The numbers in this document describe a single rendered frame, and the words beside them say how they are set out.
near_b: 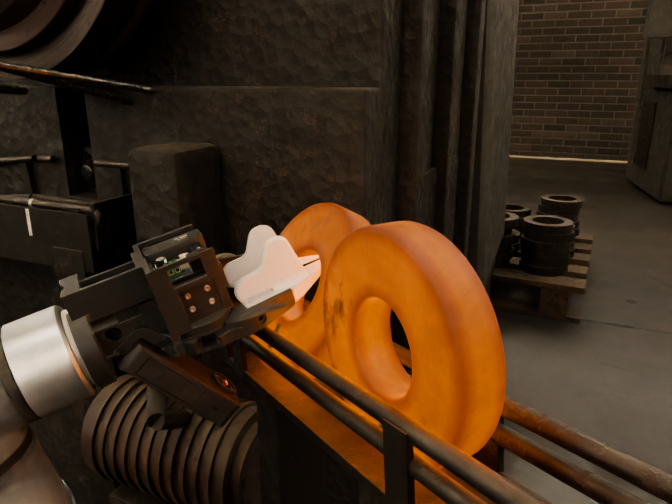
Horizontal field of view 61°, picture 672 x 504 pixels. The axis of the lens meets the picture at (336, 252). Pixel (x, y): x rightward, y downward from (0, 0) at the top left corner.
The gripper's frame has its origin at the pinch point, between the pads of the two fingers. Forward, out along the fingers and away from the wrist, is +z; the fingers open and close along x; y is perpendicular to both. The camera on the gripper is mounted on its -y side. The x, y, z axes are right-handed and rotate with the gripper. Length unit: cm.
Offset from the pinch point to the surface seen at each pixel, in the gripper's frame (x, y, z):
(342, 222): -3.1, 4.9, 2.3
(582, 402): 48, -98, 83
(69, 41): 39.1, 23.0, -10.6
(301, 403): -7.2, -6.8, -6.6
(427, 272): -20.3, 8.0, -0.8
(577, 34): 401, -82, 472
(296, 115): 24.5, 8.6, 11.0
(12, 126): 65, 13, -23
